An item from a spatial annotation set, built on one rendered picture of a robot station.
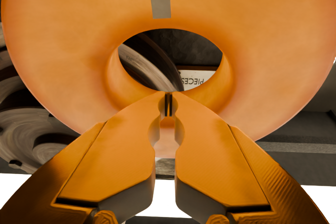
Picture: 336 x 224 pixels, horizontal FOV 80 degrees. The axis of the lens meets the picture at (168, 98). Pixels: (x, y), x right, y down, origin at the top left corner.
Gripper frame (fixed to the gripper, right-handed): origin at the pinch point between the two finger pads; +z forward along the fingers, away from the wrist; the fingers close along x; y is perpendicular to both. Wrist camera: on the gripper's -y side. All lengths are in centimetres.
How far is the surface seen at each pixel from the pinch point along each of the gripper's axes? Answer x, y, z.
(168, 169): -1, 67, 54
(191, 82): 5.1, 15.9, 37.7
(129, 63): -7.0, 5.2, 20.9
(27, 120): -22.4, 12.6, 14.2
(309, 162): 511, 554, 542
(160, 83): -1.9, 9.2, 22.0
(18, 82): -24.7, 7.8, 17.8
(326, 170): 558, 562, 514
